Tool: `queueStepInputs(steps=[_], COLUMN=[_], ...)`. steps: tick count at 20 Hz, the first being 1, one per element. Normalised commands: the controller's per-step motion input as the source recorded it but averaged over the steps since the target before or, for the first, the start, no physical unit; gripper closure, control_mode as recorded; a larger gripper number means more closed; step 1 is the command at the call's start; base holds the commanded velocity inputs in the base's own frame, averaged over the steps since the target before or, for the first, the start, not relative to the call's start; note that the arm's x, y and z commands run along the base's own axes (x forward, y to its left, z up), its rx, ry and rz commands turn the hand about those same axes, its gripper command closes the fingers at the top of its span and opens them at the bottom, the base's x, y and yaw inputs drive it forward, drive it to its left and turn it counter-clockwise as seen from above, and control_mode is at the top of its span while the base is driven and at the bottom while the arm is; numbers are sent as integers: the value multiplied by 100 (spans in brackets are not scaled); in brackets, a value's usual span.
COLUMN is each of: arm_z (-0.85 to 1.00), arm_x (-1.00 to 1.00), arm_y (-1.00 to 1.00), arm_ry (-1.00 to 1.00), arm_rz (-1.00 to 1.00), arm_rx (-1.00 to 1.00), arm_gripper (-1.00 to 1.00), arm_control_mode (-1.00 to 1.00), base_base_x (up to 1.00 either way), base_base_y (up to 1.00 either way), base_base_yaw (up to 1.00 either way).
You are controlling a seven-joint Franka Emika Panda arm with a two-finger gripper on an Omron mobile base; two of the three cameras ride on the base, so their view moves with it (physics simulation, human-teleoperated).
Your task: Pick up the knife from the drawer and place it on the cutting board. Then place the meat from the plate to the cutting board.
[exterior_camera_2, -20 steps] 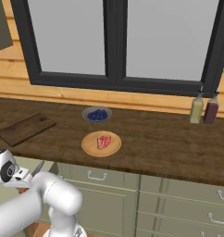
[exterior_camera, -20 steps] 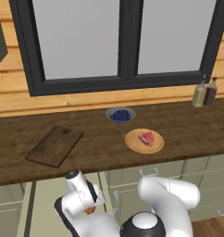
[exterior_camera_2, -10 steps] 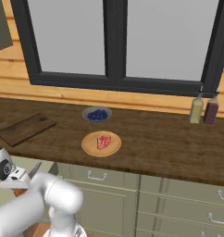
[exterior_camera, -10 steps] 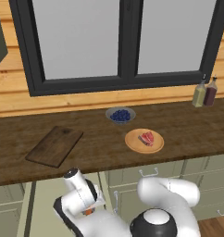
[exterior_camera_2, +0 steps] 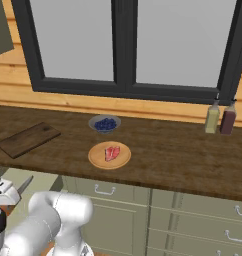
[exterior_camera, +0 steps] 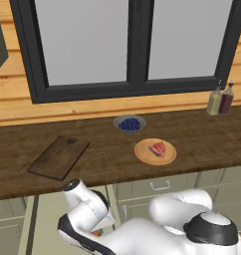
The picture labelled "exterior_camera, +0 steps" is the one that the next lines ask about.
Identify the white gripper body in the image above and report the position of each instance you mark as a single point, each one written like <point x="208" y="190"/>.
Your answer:
<point x="104" y="222"/>

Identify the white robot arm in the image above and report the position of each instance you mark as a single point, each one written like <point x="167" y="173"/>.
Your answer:
<point x="142" y="239"/>

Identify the wide pale green drawer front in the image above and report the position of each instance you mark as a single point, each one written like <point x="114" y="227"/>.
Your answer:
<point x="135" y="189"/>

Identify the orange round plate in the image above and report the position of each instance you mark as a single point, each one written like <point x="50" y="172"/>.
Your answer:
<point x="144" y="156"/>

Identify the dark wooden cutting board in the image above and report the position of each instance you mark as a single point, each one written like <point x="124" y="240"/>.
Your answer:
<point x="57" y="157"/>

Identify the red raw meat steak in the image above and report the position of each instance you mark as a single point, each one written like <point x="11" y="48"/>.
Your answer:
<point x="158" y="148"/>

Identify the narrow pale green drawer front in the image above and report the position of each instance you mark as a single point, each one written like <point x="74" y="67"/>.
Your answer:
<point x="210" y="179"/>

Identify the pale green cupboard door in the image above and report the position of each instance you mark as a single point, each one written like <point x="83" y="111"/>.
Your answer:
<point x="6" y="240"/>
<point x="139" y="210"/>

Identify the grey glass bowl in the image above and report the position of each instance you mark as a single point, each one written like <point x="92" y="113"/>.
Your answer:
<point x="116" y="122"/>

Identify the pile of blueberries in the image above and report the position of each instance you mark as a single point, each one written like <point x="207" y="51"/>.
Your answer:
<point x="129" y="124"/>

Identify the olive oil bottle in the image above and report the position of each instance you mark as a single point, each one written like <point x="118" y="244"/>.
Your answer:
<point x="213" y="103"/>

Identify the dark red vinegar bottle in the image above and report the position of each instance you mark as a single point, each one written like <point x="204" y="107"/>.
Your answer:
<point x="226" y="103"/>

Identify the dark framed window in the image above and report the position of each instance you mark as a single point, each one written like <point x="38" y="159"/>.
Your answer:
<point x="137" y="50"/>

